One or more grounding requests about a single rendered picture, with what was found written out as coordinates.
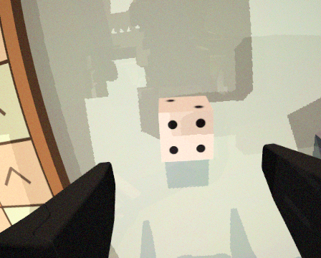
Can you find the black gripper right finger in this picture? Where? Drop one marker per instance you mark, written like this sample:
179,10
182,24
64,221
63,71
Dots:
294,181

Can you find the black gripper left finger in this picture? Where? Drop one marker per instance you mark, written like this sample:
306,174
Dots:
75,223

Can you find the white die with black pips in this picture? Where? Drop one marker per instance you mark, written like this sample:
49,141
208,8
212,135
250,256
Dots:
186,128

